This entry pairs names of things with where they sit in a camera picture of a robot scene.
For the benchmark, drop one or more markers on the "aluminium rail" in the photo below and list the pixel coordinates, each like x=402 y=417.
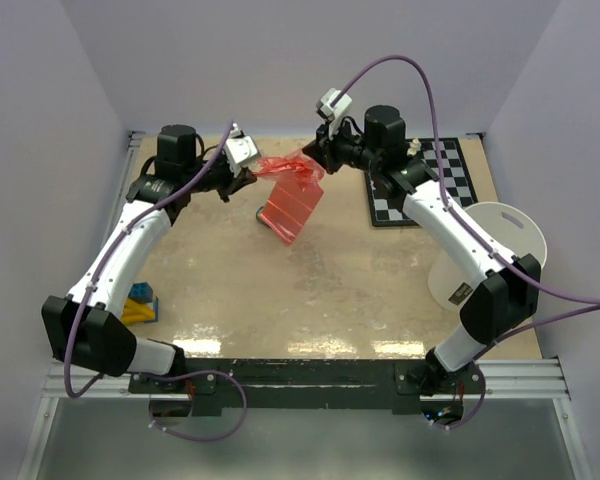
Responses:
x=134 y=140
x=505 y=379

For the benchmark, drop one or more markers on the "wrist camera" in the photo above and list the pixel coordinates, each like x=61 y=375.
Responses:
x=334 y=105
x=240 y=149

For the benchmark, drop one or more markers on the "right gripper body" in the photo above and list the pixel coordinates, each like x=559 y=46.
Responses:
x=344 y=148

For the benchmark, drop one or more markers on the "red trash bag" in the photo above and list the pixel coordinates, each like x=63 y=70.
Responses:
x=295 y=194

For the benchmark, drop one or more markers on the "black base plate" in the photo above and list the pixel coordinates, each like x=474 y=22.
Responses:
x=404 y=387

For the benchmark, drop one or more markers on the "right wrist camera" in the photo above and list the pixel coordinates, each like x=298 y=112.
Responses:
x=334 y=105

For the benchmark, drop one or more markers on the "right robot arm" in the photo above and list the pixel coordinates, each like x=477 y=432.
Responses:
x=501 y=282

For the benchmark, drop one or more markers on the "white chess piece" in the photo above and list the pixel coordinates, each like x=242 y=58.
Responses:
x=414 y=147

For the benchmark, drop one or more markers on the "aluminium left side rail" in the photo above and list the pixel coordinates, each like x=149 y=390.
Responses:
x=134 y=140

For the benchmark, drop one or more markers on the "yellow blue toy blocks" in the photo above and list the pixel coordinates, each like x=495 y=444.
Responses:
x=141 y=305

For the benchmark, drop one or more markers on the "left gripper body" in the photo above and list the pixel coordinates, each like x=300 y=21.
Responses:
x=220 y=177

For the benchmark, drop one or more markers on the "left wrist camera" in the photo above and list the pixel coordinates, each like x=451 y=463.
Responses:
x=240 y=149

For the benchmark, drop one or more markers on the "colourful toy block car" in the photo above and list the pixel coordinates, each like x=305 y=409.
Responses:
x=259 y=216

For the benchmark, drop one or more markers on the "black white chessboard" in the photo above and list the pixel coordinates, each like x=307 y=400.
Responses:
x=405 y=210

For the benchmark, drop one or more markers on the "aluminium front rail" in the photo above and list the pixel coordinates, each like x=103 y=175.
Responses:
x=505 y=379

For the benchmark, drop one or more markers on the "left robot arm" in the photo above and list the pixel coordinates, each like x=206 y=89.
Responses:
x=84 y=327

